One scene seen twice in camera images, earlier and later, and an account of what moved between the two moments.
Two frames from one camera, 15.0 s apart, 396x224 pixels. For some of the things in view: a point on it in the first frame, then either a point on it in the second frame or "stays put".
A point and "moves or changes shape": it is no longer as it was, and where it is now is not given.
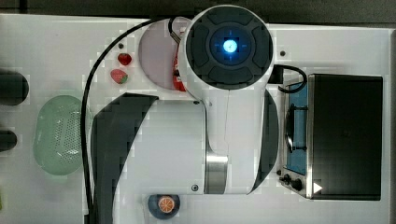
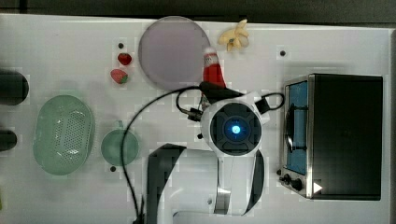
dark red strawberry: x=124 y=59 stays put
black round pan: x=14 y=88 stays put
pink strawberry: x=119 y=76 stays put
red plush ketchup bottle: x=178 y=84 moves or changes shape
